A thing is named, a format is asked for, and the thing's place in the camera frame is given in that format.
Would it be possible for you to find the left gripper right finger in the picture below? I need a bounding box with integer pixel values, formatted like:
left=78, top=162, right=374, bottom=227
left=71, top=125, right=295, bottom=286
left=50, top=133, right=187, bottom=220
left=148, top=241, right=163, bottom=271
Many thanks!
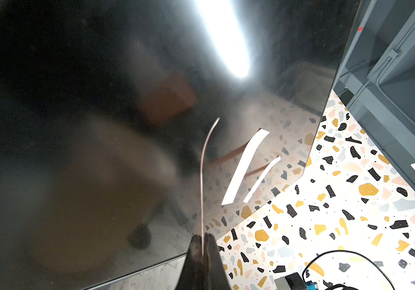
left=203, top=233, right=231, bottom=290

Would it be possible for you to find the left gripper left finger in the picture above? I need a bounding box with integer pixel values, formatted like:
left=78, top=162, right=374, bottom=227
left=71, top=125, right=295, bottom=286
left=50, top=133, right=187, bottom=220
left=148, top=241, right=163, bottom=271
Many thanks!
left=175, top=234, right=204, bottom=290

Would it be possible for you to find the black flat monitor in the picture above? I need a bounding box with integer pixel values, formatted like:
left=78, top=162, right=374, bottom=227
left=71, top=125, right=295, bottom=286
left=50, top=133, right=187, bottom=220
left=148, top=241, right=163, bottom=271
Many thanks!
left=0, top=1, right=362, bottom=290

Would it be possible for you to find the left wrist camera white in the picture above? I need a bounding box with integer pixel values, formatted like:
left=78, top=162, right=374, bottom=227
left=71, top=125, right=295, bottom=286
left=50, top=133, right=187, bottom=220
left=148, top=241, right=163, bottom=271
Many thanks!
left=275, top=273, right=319, bottom=290

